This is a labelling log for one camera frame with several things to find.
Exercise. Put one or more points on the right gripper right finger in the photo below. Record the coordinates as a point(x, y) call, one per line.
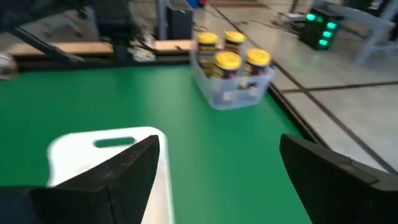
point(342, 196)

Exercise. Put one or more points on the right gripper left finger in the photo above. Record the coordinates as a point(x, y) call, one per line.
point(102, 193)

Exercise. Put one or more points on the yellow lid spice jar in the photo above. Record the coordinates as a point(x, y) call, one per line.
point(228, 60)
point(207, 38)
point(234, 36)
point(258, 57)

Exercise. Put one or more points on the white cutting board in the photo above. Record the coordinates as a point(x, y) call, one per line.
point(77, 155)

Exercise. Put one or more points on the wooden table side board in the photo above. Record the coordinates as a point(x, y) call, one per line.
point(77, 48)

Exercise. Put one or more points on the small clear plastic bin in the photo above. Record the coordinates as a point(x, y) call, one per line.
point(230, 96)

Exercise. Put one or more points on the black computer with green lights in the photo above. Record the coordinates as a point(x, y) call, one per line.
point(317, 34)

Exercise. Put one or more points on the grey chair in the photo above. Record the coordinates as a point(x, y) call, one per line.
point(373, 25)

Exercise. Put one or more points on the dark blue cabinet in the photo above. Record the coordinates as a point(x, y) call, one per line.
point(180, 25)

